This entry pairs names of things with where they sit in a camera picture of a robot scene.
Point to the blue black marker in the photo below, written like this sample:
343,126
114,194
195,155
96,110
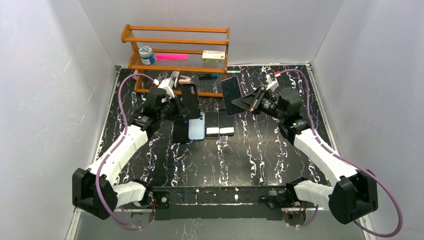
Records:
208,76

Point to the light blue phone case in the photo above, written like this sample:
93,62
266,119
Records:
196,128

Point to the green pen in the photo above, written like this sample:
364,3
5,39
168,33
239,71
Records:
233,71

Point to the white red box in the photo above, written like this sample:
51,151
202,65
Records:
213,56

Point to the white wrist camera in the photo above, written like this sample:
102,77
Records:
272,82
167,85

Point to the orange wooden shelf rack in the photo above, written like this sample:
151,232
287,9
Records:
180,49

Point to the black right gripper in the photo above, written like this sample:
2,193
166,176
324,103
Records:
256,101

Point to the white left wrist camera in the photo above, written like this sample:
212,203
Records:
167,85

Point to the pink stapler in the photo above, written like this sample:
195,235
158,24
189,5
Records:
184,80

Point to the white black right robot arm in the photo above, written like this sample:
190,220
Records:
351,194

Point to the grey blue stapler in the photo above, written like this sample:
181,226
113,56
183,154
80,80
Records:
174,79

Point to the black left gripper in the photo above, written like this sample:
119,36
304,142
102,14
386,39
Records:
177,105

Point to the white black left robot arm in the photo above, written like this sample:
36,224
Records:
94,189

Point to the blue white jar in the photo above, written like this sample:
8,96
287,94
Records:
146,55

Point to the pink ruler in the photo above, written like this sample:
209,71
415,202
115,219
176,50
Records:
172,57

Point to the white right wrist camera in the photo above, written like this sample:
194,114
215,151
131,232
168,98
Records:
272,82

